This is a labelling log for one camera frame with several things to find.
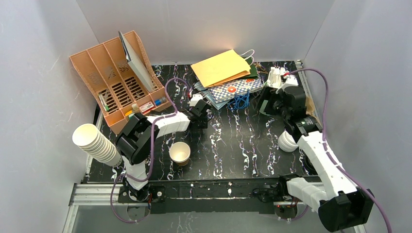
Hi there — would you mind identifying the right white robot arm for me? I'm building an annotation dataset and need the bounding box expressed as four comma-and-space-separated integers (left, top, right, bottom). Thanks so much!
258, 86, 373, 232

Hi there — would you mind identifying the white board in organizer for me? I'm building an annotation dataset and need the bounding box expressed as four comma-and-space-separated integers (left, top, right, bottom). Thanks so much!
118, 31, 155, 93

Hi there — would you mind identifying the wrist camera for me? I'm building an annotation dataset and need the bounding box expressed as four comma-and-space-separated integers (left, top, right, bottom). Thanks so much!
280, 72, 299, 90
189, 94, 203, 107

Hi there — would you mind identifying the stack of pulp cup carriers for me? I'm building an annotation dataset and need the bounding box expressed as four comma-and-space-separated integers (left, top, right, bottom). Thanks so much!
305, 96, 322, 124

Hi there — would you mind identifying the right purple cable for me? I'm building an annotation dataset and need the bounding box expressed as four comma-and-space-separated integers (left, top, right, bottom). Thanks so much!
283, 67, 394, 233

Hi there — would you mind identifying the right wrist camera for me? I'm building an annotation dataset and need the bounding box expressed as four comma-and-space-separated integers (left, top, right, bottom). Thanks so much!
280, 72, 299, 90

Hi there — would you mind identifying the green cup with straws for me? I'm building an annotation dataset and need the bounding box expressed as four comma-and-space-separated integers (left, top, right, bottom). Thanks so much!
266, 67, 286, 89

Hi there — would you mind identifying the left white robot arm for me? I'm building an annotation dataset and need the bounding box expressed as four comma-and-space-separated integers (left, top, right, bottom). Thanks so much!
115, 99, 212, 200

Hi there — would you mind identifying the blue cord bag handle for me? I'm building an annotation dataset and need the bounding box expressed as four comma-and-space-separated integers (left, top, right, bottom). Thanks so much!
227, 91, 250, 110

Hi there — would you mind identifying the stack of white cup lids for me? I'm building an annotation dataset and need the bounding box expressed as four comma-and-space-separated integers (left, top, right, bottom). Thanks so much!
277, 131, 298, 152

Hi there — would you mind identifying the orange plastic desk organizer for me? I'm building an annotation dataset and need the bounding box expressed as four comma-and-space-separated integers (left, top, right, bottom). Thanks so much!
70, 31, 171, 134

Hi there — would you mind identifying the blue checkered paper bag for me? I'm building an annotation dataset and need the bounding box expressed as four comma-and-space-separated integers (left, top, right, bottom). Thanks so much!
207, 78, 264, 102

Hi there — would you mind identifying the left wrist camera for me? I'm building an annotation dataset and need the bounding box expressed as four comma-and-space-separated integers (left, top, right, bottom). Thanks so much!
189, 94, 203, 107

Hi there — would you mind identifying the green pen in organizer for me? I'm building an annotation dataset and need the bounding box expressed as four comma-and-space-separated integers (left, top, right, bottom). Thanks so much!
98, 94, 110, 112

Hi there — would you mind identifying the stack of white paper cups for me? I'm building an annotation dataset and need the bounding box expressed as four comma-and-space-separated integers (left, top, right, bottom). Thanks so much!
72, 123, 122, 167

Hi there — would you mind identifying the green paper bag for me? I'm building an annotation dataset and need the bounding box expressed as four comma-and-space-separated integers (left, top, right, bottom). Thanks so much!
243, 57, 258, 79

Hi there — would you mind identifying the brown paper coffee cup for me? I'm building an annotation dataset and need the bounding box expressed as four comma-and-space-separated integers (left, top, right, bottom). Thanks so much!
169, 142, 191, 166

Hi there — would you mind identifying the red white card box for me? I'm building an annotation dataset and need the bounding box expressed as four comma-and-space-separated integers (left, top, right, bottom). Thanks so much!
139, 101, 155, 113

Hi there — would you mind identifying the kraft paper takeout bag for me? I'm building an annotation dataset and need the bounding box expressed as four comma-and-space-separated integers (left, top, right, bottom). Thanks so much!
191, 50, 251, 87

